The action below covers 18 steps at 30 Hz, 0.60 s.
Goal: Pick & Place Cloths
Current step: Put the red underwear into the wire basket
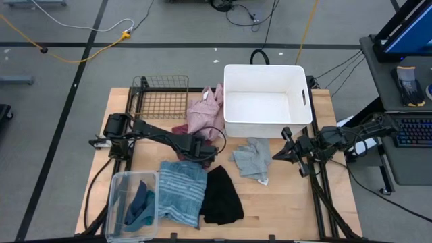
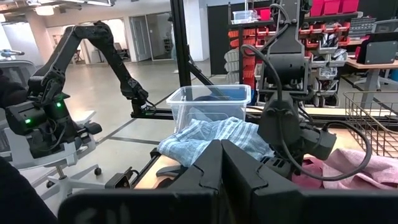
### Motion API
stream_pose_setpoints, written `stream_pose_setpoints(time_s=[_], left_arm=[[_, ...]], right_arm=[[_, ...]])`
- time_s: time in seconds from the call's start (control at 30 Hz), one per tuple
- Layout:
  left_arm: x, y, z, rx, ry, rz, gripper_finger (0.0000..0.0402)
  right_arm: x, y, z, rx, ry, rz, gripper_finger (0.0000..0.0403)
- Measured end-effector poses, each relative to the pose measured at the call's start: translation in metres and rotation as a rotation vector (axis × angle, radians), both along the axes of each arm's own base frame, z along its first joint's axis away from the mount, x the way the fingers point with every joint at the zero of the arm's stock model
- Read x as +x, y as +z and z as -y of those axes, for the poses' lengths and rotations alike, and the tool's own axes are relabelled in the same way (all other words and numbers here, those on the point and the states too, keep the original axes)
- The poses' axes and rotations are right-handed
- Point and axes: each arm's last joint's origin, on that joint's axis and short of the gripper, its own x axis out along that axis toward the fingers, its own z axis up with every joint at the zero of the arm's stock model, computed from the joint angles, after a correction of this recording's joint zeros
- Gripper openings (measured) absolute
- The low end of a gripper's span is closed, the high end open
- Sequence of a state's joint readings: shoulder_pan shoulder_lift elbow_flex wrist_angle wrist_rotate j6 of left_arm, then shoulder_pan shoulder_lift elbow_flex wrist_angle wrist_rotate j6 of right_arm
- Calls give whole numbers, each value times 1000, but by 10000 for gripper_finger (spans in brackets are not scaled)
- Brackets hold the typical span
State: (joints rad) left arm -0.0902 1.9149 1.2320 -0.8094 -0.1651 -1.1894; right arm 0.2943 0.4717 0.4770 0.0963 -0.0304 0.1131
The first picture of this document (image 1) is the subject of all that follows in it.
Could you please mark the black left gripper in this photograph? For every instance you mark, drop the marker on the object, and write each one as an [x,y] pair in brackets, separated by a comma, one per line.
[199,150]

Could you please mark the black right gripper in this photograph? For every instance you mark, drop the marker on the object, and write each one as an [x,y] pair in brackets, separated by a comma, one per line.
[303,148]

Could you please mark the maroon cloth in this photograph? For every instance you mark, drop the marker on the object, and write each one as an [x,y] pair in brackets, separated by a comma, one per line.
[180,129]

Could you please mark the pink cloth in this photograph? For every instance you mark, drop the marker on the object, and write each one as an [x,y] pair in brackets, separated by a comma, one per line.
[202,114]

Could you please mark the light grey cloth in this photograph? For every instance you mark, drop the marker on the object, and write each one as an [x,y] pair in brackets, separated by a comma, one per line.
[251,160]

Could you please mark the blue striped towel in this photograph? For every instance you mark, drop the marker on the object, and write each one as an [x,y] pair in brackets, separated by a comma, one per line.
[182,192]

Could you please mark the black cloth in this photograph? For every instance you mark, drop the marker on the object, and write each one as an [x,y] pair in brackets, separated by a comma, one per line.
[221,199]

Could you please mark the navy blue cloth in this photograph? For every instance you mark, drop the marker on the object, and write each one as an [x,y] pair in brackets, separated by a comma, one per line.
[138,199]

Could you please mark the slate blue cloth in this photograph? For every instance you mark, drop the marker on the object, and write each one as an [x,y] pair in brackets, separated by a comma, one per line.
[140,221]

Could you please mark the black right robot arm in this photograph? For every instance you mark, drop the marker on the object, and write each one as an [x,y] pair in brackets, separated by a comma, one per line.
[337,138]

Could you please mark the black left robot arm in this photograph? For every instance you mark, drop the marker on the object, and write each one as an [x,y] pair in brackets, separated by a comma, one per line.
[152,131]

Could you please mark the white plastic bin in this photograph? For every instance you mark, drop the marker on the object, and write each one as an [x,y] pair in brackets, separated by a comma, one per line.
[266,128]

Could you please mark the clear plastic container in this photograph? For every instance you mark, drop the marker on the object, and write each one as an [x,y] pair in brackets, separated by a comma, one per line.
[116,202]

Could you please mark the grey computer desk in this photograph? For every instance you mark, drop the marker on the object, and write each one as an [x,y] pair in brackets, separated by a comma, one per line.
[411,168]

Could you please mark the black backlit keyboard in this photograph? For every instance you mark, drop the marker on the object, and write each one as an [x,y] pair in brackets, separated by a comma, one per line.
[415,133]

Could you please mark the grey black work gloves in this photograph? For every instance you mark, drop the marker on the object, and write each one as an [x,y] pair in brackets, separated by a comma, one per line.
[408,86]

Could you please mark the blue round object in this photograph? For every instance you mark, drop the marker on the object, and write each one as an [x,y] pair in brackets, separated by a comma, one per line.
[429,92]

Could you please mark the computer monitor blue screen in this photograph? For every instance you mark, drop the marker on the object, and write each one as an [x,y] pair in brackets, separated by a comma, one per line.
[415,37]

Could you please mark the grey furniture foot bar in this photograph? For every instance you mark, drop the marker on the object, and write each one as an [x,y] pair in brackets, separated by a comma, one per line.
[17,80]

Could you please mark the black object on floor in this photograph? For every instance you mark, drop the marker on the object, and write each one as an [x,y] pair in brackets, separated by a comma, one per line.
[5,113]

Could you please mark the black metal table frame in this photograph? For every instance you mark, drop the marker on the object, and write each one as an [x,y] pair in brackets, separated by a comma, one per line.
[194,90]

